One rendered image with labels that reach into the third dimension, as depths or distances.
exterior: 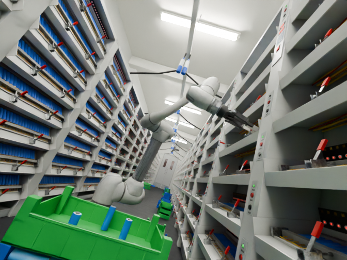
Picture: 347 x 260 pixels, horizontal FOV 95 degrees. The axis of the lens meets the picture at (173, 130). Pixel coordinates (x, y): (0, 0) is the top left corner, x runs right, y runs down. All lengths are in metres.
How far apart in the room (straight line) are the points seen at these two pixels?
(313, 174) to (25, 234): 0.60
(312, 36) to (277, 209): 0.72
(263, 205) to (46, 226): 0.59
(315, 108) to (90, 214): 0.72
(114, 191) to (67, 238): 0.96
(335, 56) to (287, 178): 0.44
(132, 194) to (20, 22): 1.25
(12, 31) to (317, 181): 1.34
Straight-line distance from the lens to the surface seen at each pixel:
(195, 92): 0.92
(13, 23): 1.22
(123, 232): 0.49
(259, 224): 0.65
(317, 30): 0.96
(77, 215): 0.42
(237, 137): 1.44
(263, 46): 1.55
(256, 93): 1.28
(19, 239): 0.44
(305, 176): 0.52
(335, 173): 0.47
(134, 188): 1.40
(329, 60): 0.80
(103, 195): 1.35
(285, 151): 0.72
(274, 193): 0.68
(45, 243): 0.43
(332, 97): 0.56
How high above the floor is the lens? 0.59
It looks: 17 degrees up
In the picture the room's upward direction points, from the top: 20 degrees clockwise
